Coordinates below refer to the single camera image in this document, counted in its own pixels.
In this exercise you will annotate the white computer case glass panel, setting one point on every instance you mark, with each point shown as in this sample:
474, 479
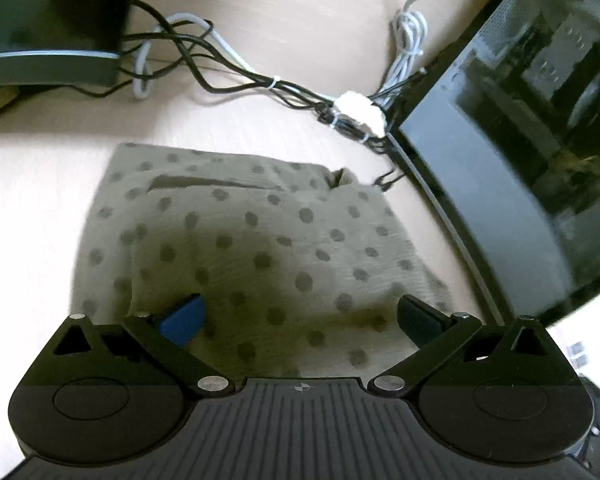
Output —
520, 135

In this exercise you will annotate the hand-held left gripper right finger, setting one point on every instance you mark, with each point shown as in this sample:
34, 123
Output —
421, 322

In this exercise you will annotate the white cardboard box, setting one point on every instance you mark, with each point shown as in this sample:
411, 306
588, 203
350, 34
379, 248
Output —
590, 330

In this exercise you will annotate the tan dotted garment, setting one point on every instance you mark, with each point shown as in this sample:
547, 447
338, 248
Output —
260, 245

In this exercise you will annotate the crumpled white tissue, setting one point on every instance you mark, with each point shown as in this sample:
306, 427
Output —
362, 109

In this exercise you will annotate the black computer monitor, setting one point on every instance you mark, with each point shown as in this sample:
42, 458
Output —
45, 15

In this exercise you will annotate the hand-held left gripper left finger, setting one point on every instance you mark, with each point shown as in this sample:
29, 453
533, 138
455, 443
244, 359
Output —
182, 322

